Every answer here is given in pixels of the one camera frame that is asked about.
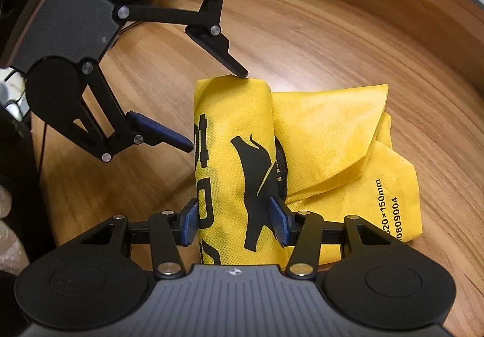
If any yellow fabric shopping bag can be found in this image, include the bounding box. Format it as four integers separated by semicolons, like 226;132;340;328
194;75;423;266

